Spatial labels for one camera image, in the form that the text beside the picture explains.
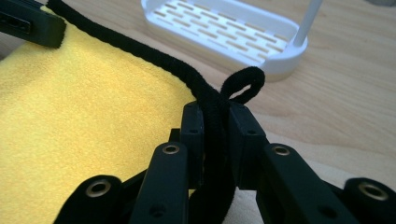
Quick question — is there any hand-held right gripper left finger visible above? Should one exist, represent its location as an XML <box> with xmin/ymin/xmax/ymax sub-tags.
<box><xmin>129</xmin><ymin>101</ymin><xmax>205</xmax><ymax>224</ymax></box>

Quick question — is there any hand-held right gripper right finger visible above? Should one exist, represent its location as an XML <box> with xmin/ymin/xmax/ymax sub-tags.
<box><xmin>229</xmin><ymin>102</ymin><xmax>359</xmax><ymax>224</ymax></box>

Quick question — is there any yellow cloth with black trim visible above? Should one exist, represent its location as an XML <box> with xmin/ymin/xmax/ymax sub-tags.
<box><xmin>0</xmin><ymin>0</ymin><xmax>267</xmax><ymax>224</ymax></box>

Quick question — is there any white plastic rack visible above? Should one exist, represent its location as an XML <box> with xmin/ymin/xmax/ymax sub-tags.
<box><xmin>140</xmin><ymin>0</ymin><xmax>325</xmax><ymax>83</ymax></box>

